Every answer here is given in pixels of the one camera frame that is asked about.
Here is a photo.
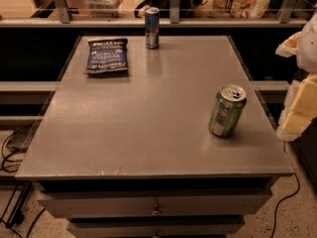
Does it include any lower grey drawer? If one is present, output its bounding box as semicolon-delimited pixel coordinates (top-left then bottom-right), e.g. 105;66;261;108
67;217;245;238

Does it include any grey metal railing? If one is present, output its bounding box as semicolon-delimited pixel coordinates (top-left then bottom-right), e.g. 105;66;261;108
0;0;317;29

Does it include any blue chip bag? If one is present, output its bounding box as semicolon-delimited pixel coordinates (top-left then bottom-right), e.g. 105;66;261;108
85;39;129;74

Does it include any blue silver redbull can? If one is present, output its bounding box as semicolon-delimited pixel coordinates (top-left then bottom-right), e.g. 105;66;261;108
145;7;159;49

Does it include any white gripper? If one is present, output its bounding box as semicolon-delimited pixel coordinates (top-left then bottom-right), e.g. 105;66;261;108
275;14;317;142

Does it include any green soda can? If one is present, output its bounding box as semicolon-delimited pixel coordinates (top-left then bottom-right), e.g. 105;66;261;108
209;84;247;138

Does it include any black cables left floor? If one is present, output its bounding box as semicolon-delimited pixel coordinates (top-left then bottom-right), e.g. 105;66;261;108
0;122;46;238

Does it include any colourful snack bag background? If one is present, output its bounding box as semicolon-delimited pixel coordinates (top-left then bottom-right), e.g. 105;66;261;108
208;0;270;19

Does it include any grey drawer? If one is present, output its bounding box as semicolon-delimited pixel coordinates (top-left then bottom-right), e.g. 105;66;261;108
38;189;271;219
67;217;245;238

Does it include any black cable right floor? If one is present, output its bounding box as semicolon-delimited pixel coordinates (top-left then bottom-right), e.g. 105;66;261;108
269;142;301;238

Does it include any upper grey drawer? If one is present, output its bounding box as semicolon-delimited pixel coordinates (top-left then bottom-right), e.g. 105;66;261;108
38;189;271;219

